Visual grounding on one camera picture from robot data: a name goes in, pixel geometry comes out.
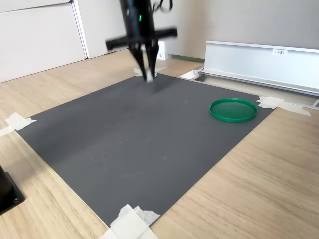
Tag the small white plastic terminal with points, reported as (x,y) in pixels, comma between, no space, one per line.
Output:
(149,77)

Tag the dark grey mat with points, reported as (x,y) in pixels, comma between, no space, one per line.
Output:
(124,137)

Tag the small white duct label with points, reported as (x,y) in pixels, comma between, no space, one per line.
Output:
(280,52)

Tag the round green lid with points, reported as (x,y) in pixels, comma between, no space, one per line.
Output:
(233,110)

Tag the white tape piece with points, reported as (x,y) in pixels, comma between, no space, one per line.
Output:
(17,122)
(129,224)
(271,102)

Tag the white partition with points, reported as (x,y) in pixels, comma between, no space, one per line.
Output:
(37,37)

